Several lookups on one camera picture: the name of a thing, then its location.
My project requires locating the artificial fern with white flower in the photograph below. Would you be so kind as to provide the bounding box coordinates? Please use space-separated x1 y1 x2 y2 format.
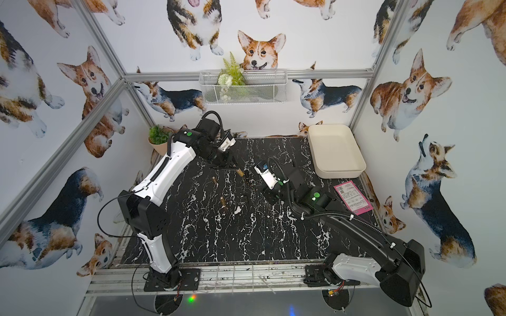
217 53 247 102

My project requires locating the small potted green plant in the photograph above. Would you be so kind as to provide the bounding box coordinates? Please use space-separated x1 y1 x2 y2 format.
148 125 173 156

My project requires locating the aluminium front rail frame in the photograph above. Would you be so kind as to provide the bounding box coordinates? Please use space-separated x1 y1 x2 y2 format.
84 260 414 297

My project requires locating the pink paper card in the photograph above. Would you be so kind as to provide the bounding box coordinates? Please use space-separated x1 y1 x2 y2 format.
334 180 373 215

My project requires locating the white wire wall basket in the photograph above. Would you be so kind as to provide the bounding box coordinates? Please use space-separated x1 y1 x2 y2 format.
198 70 288 105

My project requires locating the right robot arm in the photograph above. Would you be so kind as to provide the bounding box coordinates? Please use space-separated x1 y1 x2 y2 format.
254 157 426 307

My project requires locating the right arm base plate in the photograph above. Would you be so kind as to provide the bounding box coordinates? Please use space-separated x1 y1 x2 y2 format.
303 265 361 287

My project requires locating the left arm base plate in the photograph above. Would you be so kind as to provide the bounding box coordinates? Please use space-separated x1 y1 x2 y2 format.
144 268 201 292

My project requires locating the cream plastic tray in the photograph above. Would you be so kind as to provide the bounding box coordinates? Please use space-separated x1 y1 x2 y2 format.
307 125 366 179

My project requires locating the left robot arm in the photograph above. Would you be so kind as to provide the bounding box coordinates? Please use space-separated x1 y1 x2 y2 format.
118 111 244 288

